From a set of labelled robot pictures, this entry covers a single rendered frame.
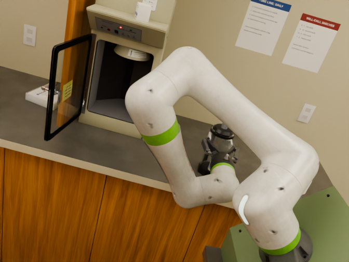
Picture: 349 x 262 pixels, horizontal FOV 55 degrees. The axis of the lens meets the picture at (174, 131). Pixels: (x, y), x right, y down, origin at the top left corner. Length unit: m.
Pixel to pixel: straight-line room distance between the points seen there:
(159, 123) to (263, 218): 0.36
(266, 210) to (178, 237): 0.87
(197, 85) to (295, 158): 0.32
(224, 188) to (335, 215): 0.34
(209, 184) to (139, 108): 0.42
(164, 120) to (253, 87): 1.17
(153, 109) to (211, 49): 1.10
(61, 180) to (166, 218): 0.50
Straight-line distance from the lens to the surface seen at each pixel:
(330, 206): 1.11
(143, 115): 0.88
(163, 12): 1.47
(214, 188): 1.15
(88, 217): 1.67
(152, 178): 1.42
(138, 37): 1.45
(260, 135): 0.93
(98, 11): 1.40
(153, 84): 0.88
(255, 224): 0.87
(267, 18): 1.93
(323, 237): 1.04
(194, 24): 1.90
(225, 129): 1.46
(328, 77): 2.09
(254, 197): 0.85
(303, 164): 0.93
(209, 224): 1.59
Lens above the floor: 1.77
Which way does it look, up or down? 27 degrees down
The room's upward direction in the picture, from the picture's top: 17 degrees clockwise
